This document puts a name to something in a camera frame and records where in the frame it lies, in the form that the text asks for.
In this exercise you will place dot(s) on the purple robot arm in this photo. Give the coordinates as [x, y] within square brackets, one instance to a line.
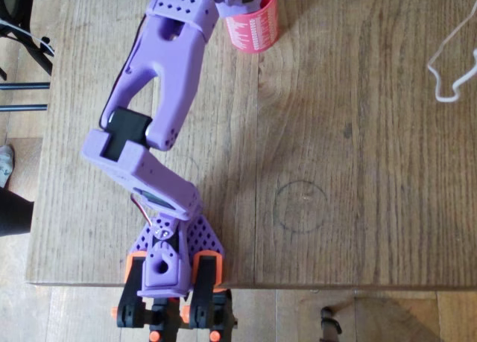
[167, 59]

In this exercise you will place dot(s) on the red cup with white print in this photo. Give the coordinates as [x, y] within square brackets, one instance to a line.
[257, 33]

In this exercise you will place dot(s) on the person's foot in grey sock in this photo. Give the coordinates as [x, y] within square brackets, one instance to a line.
[5, 165]

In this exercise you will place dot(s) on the black and orange table clamp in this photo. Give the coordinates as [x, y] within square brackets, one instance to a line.
[203, 282]
[130, 293]

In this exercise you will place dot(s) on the person in black leggings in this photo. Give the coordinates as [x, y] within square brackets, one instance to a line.
[15, 211]

